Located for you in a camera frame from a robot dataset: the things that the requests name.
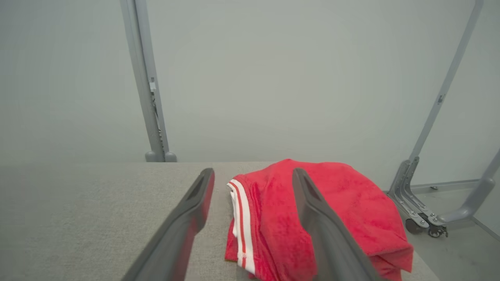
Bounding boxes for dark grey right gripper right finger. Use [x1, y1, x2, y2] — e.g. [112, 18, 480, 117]
[292, 167, 384, 281]

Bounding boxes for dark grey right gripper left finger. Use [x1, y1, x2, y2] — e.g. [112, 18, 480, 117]
[121, 168, 216, 281]

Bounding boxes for red shorts with white stripes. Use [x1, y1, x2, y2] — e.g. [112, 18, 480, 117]
[225, 158, 414, 281]

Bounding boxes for grey curved tube foot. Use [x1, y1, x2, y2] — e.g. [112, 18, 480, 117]
[434, 150, 500, 226]

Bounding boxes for grey partition post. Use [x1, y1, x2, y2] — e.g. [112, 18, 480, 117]
[133, 0, 177, 163]
[119, 0, 166, 163]

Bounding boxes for grey partition bottom rail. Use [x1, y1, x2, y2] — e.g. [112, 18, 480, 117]
[410, 179, 482, 194]

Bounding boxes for grey post with foot bracket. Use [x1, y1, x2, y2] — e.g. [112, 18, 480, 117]
[387, 0, 485, 231]

